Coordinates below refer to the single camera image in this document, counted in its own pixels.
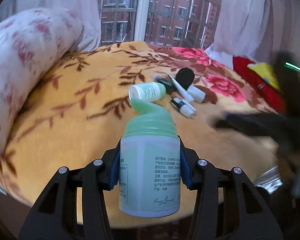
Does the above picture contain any dark green small bottle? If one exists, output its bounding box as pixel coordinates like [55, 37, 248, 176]
[151, 74, 177, 95]

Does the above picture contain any white charger plug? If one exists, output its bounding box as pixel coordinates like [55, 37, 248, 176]
[187, 85, 206, 103]

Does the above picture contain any white squeeze tube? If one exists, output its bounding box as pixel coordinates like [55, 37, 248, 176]
[167, 74, 194, 103]

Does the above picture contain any sheer white right curtain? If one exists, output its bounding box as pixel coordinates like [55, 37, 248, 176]
[205, 0, 300, 65]

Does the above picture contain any yellow cartoon pillow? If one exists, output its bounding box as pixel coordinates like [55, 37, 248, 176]
[247, 62, 280, 90]

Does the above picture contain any silver foil bag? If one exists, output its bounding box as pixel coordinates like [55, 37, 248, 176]
[253, 166, 283, 194]

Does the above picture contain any white pink floral pillow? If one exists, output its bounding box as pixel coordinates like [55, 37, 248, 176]
[0, 8, 83, 155]

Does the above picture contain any green cap lotion bottle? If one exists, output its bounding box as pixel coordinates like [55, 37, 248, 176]
[128, 82, 166, 102]

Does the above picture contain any pink white thin tube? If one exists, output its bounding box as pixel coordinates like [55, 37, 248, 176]
[171, 92, 186, 102]

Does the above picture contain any yellow floral fleece blanket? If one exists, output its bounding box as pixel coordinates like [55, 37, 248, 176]
[0, 41, 283, 229]

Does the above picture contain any green pump lotion bottle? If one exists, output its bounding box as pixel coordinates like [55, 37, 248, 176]
[119, 98, 180, 218]

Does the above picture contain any window with white frame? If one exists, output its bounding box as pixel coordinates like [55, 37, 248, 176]
[98, 0, 221, 49]

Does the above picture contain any small blue white bottle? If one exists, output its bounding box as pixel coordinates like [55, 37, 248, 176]
[171, 98, 194, 119]

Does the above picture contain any red cloth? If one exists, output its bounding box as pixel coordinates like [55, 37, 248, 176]
[232, 56, 286, 113]

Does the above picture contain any black sock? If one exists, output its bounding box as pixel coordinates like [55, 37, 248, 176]
[175, 68, 194, 90]

